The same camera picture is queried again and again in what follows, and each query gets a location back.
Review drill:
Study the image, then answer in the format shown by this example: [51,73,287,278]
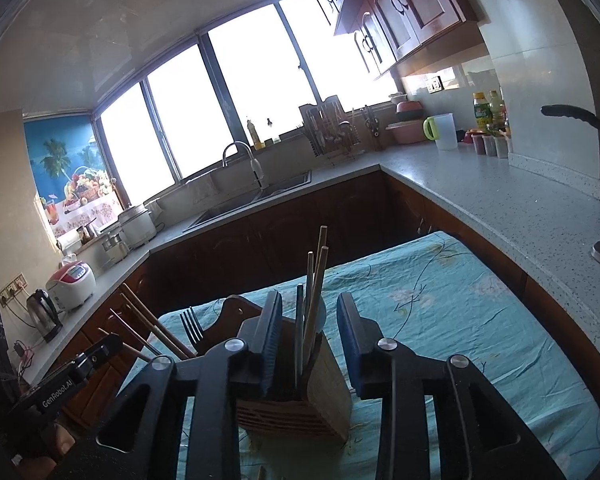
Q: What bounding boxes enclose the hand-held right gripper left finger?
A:
[50,289,285,480]

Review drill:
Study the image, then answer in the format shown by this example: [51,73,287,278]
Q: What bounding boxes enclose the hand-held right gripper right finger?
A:
[336,293,569,480]

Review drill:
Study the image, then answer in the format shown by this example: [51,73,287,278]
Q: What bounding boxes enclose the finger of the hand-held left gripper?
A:
[70,335,124,381]

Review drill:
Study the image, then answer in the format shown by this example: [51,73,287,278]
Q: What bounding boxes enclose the wooden utensil holder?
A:
[200,296,354,444]

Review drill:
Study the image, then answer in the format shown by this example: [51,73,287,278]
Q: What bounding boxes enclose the person's left hand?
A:
[22,422,76,471]

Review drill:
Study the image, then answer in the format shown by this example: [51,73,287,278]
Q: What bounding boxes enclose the steel electric kettle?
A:
[25,288,64,344]

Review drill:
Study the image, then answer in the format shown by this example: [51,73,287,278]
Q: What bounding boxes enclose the white and red rice cooker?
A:
[45,259,97,312]

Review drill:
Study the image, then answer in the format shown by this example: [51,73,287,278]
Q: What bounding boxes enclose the metal fork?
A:
[179,306,206,357]

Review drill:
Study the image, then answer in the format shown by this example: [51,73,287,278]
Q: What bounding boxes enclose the dark wooden lower cabinets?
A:
[60,168,600,413]

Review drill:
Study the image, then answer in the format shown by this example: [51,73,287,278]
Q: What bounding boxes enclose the glass jar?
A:
[101,232,130,266]

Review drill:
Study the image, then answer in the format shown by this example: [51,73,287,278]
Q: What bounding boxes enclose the teal floral cloth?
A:
[115,230,600,480]

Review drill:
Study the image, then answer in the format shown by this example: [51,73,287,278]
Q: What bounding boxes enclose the white cooking pot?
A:
[117,203,159,250]

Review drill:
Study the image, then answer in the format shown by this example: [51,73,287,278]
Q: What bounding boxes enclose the steel kitchen sink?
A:
[182,169,314,234]

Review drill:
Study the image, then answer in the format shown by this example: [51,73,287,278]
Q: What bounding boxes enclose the tropical beach poster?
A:
[23,113,126,239]

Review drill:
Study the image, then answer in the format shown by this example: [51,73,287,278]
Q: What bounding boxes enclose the steel kitchen faucet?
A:
[222,140,266,191]

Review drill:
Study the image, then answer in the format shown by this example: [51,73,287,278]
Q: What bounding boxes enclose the yellow dish soap bottle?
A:
[246,118,265,150]

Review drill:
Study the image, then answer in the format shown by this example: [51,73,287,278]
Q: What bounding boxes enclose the knife and scissors block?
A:
[362,104,384,151]

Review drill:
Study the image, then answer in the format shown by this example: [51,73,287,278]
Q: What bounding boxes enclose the pink basin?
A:
[384,119,426,145]

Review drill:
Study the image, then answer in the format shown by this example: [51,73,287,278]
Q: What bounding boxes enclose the pink pot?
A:
[395,98,424,122]

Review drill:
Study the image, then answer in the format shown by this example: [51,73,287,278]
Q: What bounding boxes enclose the kitchen window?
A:
[93,0,402,207]

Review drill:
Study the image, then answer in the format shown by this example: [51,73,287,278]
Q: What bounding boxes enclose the large wooden upper cabinet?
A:
[333,0,482,81]

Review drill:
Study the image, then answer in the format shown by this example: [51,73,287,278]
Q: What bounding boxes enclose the brass wall socket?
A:
[0,272,27,306]

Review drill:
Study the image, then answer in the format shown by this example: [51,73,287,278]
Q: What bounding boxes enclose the wire dish rack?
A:
[298,93,364,161]

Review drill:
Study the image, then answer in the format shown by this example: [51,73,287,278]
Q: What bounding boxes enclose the white jug green handle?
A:
[423,112,457,151]

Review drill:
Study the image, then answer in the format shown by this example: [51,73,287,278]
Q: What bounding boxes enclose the black pan handle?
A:
[540,103,600,142]

